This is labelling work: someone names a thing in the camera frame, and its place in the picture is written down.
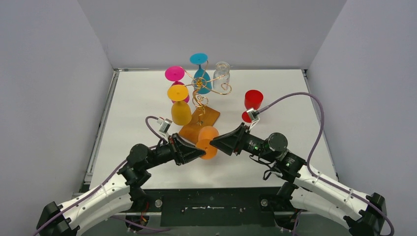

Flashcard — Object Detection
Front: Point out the yellow wine glass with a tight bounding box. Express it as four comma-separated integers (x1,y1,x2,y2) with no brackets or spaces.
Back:
167,85,192,126

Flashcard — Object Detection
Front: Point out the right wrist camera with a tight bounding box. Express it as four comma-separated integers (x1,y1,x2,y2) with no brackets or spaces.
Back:
246,108,260,131

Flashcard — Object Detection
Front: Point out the clear patterned wine glass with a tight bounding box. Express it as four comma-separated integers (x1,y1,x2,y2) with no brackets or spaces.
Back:
212,62,230,93

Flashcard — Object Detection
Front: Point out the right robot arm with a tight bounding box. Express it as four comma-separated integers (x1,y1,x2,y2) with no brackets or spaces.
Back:
210,123,386,236

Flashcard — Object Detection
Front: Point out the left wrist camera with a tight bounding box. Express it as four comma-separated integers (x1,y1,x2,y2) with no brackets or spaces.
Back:
157,117,172,139

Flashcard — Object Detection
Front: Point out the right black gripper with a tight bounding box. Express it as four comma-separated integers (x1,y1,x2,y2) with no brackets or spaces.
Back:
210,122,277,162

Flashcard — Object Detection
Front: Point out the magenta wine glass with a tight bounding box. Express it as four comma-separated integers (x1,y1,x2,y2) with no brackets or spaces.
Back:
165,66,189,103

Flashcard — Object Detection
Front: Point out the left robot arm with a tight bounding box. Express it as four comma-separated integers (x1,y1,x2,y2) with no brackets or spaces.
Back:
34,133,206,236

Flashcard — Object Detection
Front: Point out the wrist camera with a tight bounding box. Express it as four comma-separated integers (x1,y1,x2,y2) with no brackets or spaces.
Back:
246,108,260,131
157,117,172,139

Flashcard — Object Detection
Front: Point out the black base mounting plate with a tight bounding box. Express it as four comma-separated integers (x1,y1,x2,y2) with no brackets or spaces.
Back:
80,184,359,229

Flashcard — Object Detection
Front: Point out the orange wine glass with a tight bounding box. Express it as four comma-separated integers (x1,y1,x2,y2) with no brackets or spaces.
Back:
196,126,219,160

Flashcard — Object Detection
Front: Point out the gold wire rack wooden base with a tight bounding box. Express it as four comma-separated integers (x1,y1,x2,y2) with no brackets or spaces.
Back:
178,60,233,144

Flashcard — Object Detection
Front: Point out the red wine glass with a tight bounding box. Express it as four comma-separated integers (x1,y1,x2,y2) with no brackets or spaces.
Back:
244,89,264,110

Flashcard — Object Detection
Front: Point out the blue wine glass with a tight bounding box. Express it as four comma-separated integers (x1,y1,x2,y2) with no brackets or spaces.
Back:
189,53,212,94

